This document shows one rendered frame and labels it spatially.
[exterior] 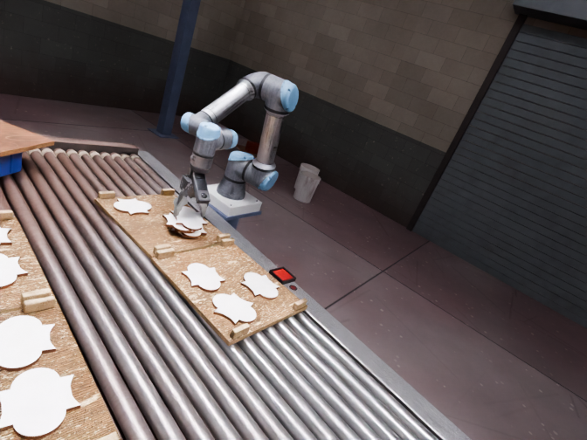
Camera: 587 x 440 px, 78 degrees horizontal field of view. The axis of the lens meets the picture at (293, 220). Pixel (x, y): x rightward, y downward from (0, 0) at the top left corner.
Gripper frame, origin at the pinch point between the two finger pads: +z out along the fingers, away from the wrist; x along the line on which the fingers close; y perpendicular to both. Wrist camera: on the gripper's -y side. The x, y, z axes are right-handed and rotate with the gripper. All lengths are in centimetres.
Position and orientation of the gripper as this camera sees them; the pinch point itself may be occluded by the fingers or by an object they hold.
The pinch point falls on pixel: (189, 216)
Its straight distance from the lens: 142.8
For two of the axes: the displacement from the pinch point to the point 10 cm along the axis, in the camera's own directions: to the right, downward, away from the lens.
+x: -7.8, -0.3, -6.2
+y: -5.2, -5.1, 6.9
